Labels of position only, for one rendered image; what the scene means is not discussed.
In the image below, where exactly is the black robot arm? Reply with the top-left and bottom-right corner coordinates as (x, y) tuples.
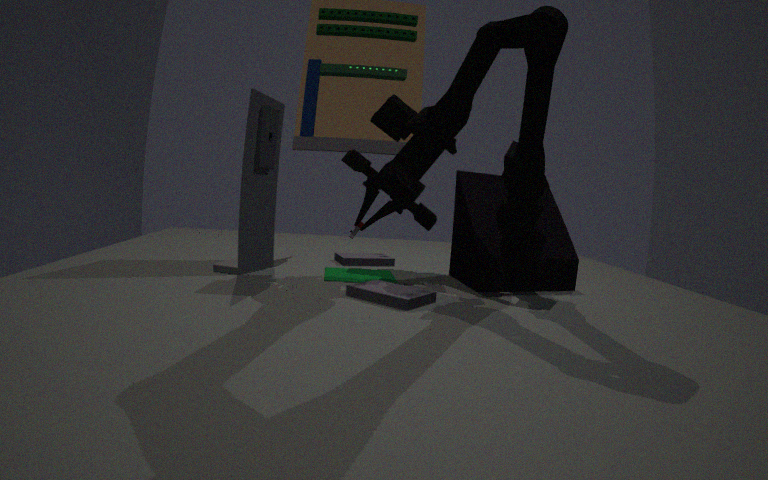
(371, 6), (568, 239)

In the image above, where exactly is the green square zone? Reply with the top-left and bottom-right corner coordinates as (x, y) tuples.
(324, 267), (398, 284)

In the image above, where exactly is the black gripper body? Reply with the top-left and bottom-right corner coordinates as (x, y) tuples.
(341, 148), (436, 231)

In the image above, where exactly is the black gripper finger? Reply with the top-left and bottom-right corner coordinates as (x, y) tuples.
(360, 200), (403, 231)
(354, 182), (380, 226)

